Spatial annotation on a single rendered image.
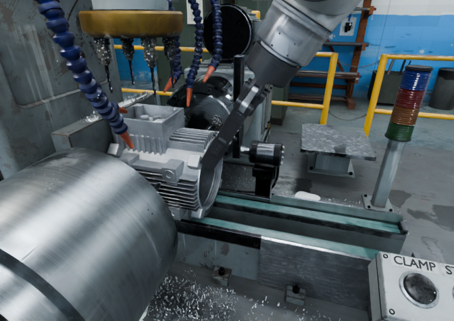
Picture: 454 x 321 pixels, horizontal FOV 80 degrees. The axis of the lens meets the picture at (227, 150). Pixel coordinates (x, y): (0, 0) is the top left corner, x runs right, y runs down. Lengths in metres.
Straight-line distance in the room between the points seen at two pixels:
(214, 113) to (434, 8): 5.09
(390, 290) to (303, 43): 0.30
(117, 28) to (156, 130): 0.19
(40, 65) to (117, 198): 0.39
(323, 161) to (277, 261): 0.56
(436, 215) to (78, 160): 0.95
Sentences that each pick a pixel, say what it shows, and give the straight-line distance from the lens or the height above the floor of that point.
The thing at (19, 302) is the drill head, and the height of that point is 1.12.
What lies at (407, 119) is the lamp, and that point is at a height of 1.09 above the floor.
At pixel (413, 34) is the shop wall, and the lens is 5.59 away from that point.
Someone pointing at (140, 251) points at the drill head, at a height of 1.08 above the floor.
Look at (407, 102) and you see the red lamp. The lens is 0.82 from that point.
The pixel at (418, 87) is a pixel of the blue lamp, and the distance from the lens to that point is 0.81.
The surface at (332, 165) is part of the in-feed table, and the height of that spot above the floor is 0.83.
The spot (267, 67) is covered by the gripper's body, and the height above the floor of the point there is 1.26.
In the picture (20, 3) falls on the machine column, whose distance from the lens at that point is 0.66.
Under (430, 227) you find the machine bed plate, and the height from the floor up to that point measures 0.80.
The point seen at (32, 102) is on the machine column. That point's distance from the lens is 0.65.
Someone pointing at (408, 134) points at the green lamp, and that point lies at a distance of 0.85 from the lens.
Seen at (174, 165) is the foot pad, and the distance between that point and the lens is 0.52.
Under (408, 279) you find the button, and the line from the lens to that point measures 0.37.
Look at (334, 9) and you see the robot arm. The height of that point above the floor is 1.33.
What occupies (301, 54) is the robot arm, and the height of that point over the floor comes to 1.28.
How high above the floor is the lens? 1.33
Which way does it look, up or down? 26 degrees down
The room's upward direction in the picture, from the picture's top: straight up
